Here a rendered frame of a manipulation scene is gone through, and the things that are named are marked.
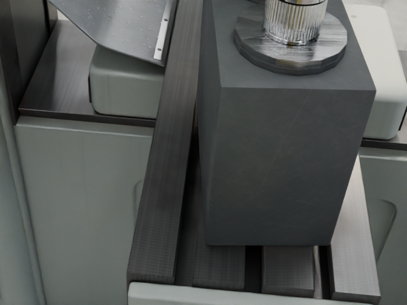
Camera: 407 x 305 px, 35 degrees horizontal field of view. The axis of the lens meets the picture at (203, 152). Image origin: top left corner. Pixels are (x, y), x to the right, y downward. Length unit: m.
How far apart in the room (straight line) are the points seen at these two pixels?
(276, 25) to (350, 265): 0.24
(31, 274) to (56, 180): 0.26
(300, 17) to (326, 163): 0.12
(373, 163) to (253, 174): 0.56
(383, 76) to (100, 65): 0.44
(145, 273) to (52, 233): 0.70
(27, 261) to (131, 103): 0.44
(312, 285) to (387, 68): 0.55
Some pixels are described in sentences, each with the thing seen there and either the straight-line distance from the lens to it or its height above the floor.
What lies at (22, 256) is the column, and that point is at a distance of 1.29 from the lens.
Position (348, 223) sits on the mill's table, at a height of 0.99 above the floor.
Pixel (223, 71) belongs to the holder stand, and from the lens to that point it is 0.50.
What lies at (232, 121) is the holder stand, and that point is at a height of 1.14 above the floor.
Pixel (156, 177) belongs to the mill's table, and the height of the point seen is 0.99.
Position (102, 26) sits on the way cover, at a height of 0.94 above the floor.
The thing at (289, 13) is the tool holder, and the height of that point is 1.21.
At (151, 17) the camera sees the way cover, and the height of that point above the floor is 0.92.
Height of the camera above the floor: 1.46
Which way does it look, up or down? 43 degrees down
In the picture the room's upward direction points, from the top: 5 degrees clockwise
